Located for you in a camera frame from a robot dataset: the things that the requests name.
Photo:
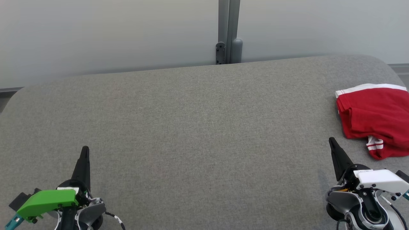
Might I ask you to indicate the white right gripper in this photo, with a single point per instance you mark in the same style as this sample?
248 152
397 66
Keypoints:
383 179

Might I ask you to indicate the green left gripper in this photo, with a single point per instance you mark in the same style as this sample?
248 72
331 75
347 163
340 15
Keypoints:
44 201

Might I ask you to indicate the red white basketball jersey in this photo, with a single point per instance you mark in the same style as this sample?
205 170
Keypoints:
386 151

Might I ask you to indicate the red shorts white trim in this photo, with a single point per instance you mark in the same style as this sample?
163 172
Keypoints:
374 111

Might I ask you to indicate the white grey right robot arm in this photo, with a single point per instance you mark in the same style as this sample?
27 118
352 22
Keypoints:
348 204

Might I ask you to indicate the grey cylinder cap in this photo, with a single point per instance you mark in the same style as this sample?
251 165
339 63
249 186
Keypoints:
236 51

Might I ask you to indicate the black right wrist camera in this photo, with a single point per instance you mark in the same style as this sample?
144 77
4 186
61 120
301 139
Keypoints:
403 177

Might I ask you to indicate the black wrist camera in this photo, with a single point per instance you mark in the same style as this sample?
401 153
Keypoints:
403 177
19 201

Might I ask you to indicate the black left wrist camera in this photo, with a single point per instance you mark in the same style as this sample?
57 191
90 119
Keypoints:
19 201

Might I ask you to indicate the dark grey bracket plate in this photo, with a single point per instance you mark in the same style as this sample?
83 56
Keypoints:
220 53

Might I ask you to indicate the grey metal post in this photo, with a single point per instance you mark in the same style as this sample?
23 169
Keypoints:
228 19

